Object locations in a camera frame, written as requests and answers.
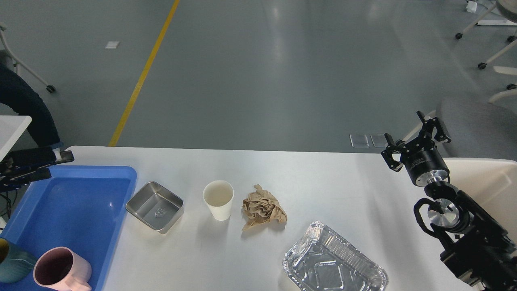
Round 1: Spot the grey office chair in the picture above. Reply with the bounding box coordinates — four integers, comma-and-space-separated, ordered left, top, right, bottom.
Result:
426, 98, 517, 161

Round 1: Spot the white side table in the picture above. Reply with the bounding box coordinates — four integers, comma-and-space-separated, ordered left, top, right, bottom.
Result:
0, 115, 32, 160

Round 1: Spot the seated person in jeans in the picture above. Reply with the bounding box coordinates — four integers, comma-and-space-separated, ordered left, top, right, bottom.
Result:
0, 51, 63, 152

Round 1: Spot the floor socket plate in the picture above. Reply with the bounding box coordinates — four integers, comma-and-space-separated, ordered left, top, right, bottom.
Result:
370, 134, 389, 148
349, 134, 370, 148

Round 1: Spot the white paper cup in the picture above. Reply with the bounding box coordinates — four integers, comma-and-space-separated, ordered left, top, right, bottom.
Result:
202, 180, 234, 221

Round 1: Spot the left floor socket plate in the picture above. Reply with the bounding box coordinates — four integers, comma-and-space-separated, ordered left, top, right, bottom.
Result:
349, 134, 370, 148

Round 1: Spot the white chair legs background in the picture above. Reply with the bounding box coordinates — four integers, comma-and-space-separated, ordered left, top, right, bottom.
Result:
454, 0, 517, 103

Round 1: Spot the beige plastic bin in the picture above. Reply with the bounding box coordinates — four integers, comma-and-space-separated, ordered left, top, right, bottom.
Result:
445, 157, 517, 241

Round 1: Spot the square stainless steel dish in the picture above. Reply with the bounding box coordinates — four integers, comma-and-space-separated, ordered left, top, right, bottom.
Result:
126, 181, 184, 235

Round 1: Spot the right floor socket plate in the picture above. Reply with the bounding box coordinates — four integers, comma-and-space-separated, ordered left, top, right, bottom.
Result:
370, 134, 389, 148

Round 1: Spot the pink mug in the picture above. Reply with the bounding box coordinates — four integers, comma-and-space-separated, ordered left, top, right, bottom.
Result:
32, 247, 93, 291

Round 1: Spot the teal ceramic mug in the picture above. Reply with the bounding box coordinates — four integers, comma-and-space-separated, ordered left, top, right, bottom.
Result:
0, 238, 38, 283

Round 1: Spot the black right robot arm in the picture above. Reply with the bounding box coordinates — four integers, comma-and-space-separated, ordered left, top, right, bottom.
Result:
381, 111, 517, 291

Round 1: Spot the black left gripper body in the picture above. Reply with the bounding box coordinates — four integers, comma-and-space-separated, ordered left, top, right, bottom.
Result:
0, 160, 23, 193

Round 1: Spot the blue plastic tray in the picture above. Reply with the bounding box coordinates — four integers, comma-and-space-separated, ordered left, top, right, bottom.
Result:
1, 165, 137, 291

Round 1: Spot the black cable at left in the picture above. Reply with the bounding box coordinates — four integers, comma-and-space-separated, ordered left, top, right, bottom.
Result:
0, 190, 15, 221

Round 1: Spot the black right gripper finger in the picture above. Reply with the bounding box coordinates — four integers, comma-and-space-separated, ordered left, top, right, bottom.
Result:
381, 133, 406, 173
416, 111, 451, 149

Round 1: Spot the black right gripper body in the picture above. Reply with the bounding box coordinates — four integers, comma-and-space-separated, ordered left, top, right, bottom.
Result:
402, 142, 450, 187

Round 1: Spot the crumpled brown paper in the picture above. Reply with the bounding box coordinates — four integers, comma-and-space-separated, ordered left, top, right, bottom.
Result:
242, 184, 288, 232

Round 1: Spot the aluminium foil tray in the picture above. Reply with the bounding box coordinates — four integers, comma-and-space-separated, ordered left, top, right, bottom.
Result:
282, 221, 389, 291

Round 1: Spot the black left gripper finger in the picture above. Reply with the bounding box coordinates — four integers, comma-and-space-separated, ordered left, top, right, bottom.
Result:
8, 168, 52, 187
8, 147, 75, 170

